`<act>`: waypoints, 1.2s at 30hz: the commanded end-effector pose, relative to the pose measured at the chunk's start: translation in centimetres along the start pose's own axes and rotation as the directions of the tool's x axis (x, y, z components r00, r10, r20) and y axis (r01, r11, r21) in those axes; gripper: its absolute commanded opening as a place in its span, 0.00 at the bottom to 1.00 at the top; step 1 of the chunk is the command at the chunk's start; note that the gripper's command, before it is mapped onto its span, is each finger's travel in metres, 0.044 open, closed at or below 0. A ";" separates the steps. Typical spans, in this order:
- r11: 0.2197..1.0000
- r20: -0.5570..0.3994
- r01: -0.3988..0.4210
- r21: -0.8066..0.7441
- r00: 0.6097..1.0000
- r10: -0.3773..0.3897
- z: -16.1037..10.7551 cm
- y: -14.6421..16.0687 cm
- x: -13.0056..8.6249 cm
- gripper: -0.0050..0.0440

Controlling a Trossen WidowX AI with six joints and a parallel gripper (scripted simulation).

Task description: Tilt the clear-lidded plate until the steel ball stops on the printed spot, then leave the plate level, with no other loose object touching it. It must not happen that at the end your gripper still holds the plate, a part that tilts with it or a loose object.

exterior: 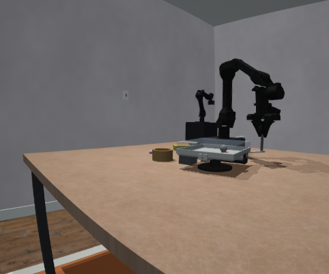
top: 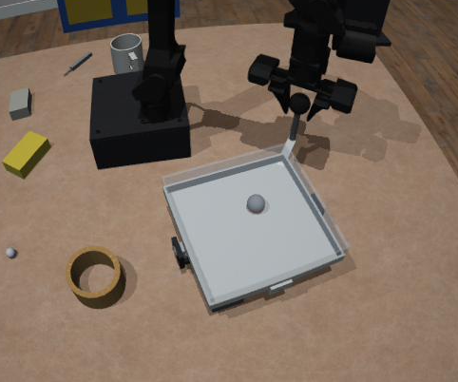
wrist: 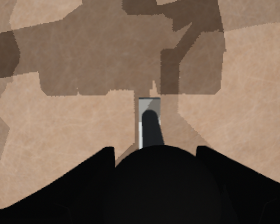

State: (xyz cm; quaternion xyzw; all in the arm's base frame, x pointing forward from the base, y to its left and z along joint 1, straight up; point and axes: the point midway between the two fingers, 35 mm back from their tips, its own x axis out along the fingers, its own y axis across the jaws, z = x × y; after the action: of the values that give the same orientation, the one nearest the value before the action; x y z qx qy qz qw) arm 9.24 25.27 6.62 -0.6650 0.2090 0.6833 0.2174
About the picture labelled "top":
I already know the grey mug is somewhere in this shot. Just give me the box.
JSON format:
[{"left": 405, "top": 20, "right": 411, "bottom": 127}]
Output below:
[{"left": 110, "top": 33, "right": 143, "bottom": 74}]

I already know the yellow rectangular block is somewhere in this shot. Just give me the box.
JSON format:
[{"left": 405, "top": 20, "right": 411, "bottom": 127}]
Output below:
[{"left": 2, "top": 131, "right": 50, "bottom": 180}]

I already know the small grey ball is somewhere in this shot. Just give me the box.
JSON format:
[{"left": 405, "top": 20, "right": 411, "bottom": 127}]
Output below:
[{"left": 6, "top": 247, "right": 15, "bottom": 258}]

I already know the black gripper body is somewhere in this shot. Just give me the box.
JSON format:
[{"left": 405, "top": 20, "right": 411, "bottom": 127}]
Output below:
[{"left": 248, "top": 47, "right": 358, "bottom": 114}]

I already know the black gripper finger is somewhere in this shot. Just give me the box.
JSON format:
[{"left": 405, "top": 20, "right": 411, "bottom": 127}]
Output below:
[
  {"left": 268, "top": 84, "right": 291, "bottom": 114},
  {"left": 307, "top": 93, "right": 330, "bottom": 122}
]

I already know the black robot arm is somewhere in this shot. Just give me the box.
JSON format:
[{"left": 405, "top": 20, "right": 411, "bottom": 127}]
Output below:
[{"left": 131, "top": 0, "right": 377, "bottom": 124}]

